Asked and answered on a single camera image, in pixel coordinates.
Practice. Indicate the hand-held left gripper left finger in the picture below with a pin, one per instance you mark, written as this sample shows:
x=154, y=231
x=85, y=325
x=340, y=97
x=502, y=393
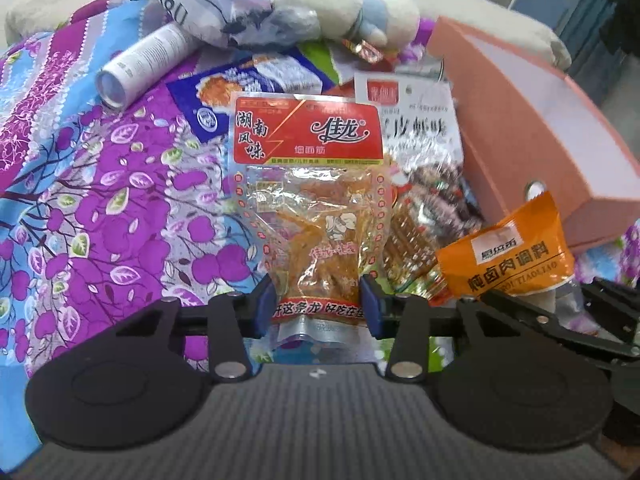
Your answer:
x=260, y=310

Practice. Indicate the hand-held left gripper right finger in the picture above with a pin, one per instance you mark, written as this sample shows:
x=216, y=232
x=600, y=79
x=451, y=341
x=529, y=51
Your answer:
x=372, y=310

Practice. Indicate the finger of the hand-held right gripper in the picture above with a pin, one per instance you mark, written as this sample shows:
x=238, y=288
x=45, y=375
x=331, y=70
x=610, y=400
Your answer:
x=542, y=321
x=615, y=290

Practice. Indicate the orange seasoning packet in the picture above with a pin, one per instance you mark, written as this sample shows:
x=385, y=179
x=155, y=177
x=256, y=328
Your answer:
x=505, y=260

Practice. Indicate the green yellow snack packet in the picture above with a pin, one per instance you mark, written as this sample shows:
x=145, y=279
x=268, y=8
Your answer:
x=415, y=250

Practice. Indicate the red clear snack packet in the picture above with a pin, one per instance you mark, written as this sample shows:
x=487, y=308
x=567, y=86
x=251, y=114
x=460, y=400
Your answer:
x=305, y=135

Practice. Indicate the pink box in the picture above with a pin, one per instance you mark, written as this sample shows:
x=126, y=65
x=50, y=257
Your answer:
x=525, y=110

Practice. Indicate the white snack packet red label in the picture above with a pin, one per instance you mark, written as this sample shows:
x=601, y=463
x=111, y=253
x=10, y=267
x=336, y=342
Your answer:
x=420, y=110

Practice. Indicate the blue snack packet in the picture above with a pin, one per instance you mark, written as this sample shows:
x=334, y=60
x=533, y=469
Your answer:
x=220, y=90

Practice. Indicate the white green packet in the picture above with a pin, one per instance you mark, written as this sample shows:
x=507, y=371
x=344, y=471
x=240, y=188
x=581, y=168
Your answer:
x=320, y=62

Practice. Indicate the blue curtain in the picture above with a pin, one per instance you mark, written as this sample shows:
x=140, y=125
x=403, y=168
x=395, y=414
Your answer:
x=595, y=35

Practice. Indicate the small red wrapper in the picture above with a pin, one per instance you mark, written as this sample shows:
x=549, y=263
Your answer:
x=362, y=50

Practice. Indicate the white can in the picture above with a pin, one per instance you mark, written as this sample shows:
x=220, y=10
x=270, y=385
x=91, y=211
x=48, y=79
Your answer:
x=145, y=55

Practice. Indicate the white blue plush toy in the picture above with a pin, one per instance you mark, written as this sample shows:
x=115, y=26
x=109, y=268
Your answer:
x=320, y=5

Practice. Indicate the crumpled blue white plastic bag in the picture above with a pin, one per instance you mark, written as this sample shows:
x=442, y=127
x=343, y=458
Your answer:
x=210, y=0

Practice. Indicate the grey duvet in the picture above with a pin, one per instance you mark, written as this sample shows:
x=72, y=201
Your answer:
x=45, y=5

